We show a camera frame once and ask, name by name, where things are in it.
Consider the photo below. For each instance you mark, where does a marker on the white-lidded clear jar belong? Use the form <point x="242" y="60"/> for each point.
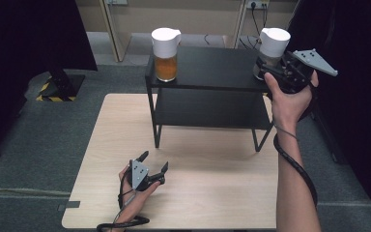
<point x="273" y="42"/>

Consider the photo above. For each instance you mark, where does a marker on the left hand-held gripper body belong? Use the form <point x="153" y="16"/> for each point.
<point x="138" y="174"/>

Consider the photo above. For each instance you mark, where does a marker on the person's right hand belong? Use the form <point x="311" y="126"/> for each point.
<point x="286" y="103"/>

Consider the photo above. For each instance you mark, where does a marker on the dark tape strip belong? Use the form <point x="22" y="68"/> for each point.
<point x="69" y="205"/>

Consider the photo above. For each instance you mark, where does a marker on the person's left hand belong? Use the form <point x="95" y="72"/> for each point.
<point x="133" y="203"/>

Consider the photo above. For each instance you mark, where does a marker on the black two-tier shelf rack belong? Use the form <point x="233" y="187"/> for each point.
<point x="212" y="69"/>

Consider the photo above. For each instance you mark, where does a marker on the black stand base, striped tape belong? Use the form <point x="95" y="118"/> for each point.
<point x="61" y="85"/>

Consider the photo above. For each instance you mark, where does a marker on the beige door frame post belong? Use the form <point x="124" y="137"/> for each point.
<point x="116" y="35"/>

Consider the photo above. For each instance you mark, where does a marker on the dark curtain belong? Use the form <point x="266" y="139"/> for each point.
<point x="357" y="112"/>
<point x="19" y="48"/>

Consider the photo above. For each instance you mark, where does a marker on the white-lidded jar with amber liquid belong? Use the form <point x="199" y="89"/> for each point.
<point x="165" y="48"/>

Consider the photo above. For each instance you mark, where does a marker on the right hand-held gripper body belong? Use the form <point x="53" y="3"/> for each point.
<point x="294" y="77"/>

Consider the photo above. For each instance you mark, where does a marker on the white wall power outlet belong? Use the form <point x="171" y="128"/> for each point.
<point x="257" y="4"/>

